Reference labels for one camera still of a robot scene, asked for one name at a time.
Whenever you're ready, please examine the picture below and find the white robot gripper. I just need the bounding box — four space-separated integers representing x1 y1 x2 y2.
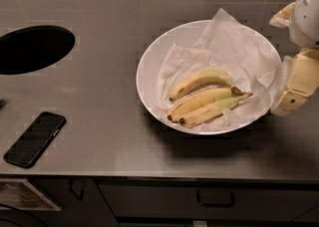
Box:
269 0 319 116

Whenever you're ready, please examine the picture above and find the yellow banana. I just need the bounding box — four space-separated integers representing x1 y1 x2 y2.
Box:
167 87 243 122
168 69 232 101
177 93 252 128

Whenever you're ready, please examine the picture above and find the white round bowl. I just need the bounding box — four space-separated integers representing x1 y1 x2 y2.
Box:
136 19 285 136

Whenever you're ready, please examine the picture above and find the white paper liner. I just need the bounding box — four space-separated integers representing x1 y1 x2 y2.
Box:
156 10 281 132

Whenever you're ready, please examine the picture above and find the dark drawer front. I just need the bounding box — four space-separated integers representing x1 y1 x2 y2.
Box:
100 184 319 222

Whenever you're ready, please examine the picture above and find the dark cabinet door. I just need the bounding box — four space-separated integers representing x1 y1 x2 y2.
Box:
0 178 118 227

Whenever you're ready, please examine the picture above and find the black oval sink hole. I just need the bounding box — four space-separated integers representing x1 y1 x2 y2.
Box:
0 25 76 75

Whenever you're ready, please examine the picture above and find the black smartphone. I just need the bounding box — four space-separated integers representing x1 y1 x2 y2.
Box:
3 112 67 169

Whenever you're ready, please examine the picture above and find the framed picture on floor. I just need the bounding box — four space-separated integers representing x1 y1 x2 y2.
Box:
0 178 62 211

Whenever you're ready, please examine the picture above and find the black drawer handle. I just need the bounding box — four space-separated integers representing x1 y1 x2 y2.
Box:
196 189 235 208

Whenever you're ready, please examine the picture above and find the black cabinet door handle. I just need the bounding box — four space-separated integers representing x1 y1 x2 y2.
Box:
68 178 85 201

